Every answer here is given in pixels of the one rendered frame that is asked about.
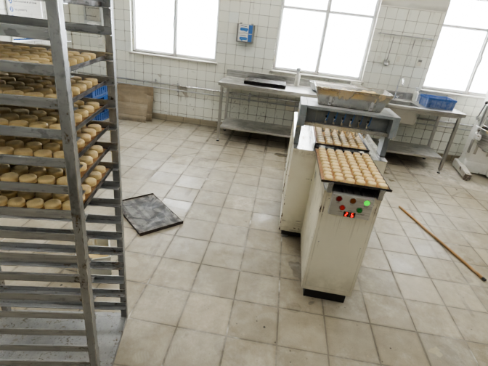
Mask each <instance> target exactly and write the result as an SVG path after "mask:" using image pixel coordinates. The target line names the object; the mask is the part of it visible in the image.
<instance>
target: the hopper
mask: <svg viewBox="0 0 488 366"><path fill-rule="evenodd" d="M314 84H315V89H316V94H317V101H318V104H319V105H327V106H333V107H343V108H348V109H354V110H364V111H370V112H375V113H380V112H381V111H382V110H383V109H384V108H385V106H387V104H388V103H390V101H391V100H392V99H393V98H394V95H392V94H390V93H389V92H387V91H386V90H382V89H372V88H367V87H361V86H350V85H345V84H335V83H328V82H323V81H314ZM342 88H344V89H347V90H344V89H342ZM362 90H365V91H367V92H376V94H371V93H366V92H361V91H362Z"/></svg>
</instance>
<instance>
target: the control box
mask: <svg viewBox="0 0 488 366"><path fill-rule="evenodd" d="M339 196H340V197H342V200H341V201H337V200H336V198H337V197H339ZM351 199H355V200H356V203H351V202H350V200H351ZM365 201H369V202H370V204H369V205H368V206H366V205H365V204H364V203H365ZM374 202H375V198H371V197H366V196H361V195H353V194H348V193H342V192H334V191H333V193H332V196H331V199H330V205H329V208H328V214H332V215H337V216H344V215H345V213H346V212H348V214H347V213H346V214H347V216H346V217H350V218H355V219H363V220H368V221H369V218H370V215H371V212H372V209H373V205H374ZM340 206H345V209H344V210H341V209H340ZM358 208H361V209H362V213H358V212H357V209H358ZM351 214H352V215H353V214H354V215H353V217H351Z"/></svg>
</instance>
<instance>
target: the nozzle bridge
mask: <svg viewBox="0 0 488 366"><path fill-rule="evenodd" d="M329 111H330V112H329ZM328 112H329V115H328V119H327V123H326V124H324V119H325V116H326V115H327V114H328ZM337 113H338V115H337ZM336 115H337V118H336V120H335V125H332V122H333V118H334V116H335V117H336ZM345 115H346V117H345ZM354 115H355V116H354ZM362 116H364V117H363V119H362ZM343 117H345V120H344V122H343V126H340V125H341V119H342V118H343ZM353 117H354V120H353ZM371 117H372V120H371V122H370V119H371ZM351 118H352V120H353V122H352V124H351V128H349V127H348V126H349V121H350V120H351ZM359 120H362V122H361V124H360V127H359V129H357V123H358V122H359ZM367 121H369V122H370V125H369V126H368V129H367V130H365V126H366V123H367ZM400 121H401V118H400V117H399V116H398V115H397V114H396V113H395V112H393V111H392V110H391V109H390V108H384V109H383V110H382V111H381V112H380V113H375V112H370V111H364V110H354V109H348V108H343V107H333V106H327V105H319V104H318V101H317V99H316V98H311V97H301V98H300V103H299V107H298V115H297V122H296V130H295V134H294V138H293V143H294V144H297V145H298V142H299V138H300V134H301V127H302V126H304V125H305V126H314V127H320V128H325V129H335V130H340V131H350V132H355V133H360V134H370V135H376V136H381V138H380V141H379V144H378V148H377V151H376V152H377V154H378V155H379V156H380V157H385V154H386V151H387V147H388V145H389V140H390V139H395V137H396V134H397V130H398V128H399V123H400Z"/></svg>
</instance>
